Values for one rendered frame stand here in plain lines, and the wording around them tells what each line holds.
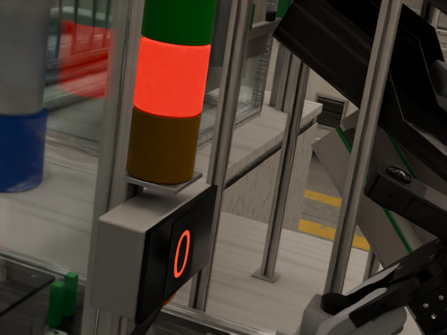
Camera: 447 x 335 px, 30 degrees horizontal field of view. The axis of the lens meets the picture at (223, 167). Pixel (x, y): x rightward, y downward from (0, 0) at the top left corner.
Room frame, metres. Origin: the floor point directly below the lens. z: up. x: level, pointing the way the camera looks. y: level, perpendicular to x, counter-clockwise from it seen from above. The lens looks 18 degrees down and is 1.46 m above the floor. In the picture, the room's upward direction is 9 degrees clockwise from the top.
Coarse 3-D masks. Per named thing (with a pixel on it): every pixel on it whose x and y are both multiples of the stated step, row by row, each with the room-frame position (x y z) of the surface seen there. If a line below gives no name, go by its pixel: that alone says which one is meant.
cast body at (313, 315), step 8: (320, 296) 0.74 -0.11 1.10; (328, 296) 0.72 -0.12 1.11; (336, 296) 0.73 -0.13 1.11; (344, 296) 0.73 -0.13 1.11; (312, 304) 0.72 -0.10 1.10; (320, 304) 0.72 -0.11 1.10; (328, 304) 0.71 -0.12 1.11; (336, 304) 0.71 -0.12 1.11; (344, 304) 0.71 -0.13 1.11; (352, 304) 0.72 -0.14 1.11; (304, 312) 0.71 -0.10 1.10; (312, 312) 0.71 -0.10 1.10; (320, 312) 0.71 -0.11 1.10; (328, 312) 0.71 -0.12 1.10; (336, 312) 0.71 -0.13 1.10; (304, 320) 0.71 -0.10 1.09; (312, 320) 0.71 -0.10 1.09; (320, 320) 0.70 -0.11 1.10; (280, 328) 0.74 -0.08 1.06; (304, 328) 0.71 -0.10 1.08; (312, 328) 0.71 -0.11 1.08
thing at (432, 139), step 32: (320, 0) 0.99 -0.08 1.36; (352, 0) 1.10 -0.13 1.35; (288, 32) 1.00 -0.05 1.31; (320, 32) 0.98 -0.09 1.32; (352, 32) 0.96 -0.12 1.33; (320, 64) 0.98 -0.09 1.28; (352, 64) 0.96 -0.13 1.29; (416, 64) 1.05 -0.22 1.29; (352, 96) 0.96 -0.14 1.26; (384, 96) 0.94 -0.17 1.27; (416, 96) 1.05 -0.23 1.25; (384, 128) 0.93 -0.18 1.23; (416, 128) 0.98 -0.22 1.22
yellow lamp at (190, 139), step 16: (144, 112) 0.56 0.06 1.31; (144, 128) 0.56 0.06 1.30; (160, 128) 0.56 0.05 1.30; (176, 128) 0.56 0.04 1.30; (192, 128) 0.57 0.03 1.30; (128, 144) 0.57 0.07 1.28; (144, 144) 0.56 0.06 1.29; (160, 144) 0.56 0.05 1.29; (176, 144) 0.56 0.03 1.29; (192, 144) 0.57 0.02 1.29; (128, 160) 0.57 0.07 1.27; (144, 160) 0.56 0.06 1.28; (160, 160) 0.56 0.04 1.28; (176, 160) 0.56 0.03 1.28; (192, 160) 0.57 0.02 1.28; (144, 176) 0.56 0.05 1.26; (160, 176) 0.56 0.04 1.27; (176, 176) 0.56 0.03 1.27
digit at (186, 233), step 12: (192, 216) 0.58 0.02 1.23; (180, 228) 0.56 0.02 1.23; (192, 228) 0.59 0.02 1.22; (180, 240) 0.57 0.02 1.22; (192, 240) 0.59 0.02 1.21; (180, 252) 0.57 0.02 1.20; (192, 252) 0.59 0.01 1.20; (168, 264) 0.55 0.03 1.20; (180, 264) 0.57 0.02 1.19; (168, 276) 0.55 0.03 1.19; (180, 276) 0.58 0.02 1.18; (168, 288) 0.56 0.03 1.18
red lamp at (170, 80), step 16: (144, 48) 0.56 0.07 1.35; (160, 48) 0.56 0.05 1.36; (176, 48) 0.56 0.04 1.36; (192, 48) 0.56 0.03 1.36; (208, 48) 0.57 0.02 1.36; (144, 64) 0.56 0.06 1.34; (160, 64) 0.56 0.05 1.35; (176, 64) 0.56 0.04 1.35; (192, 64) 0.56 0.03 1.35; (144, 80) 0.56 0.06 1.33; (160, 80) 0.56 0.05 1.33; (176, 80) 0.56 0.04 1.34; (192, 80) 0.56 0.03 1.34; (144, 96) 0.56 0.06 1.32; (160, 96) 0.56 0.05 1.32; (176, 96) 0.56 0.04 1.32; (192, 96) 0.56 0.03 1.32; (160, 112) 0.56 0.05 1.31; (176, 112) 0.56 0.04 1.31; (192, 112) 0.56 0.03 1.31
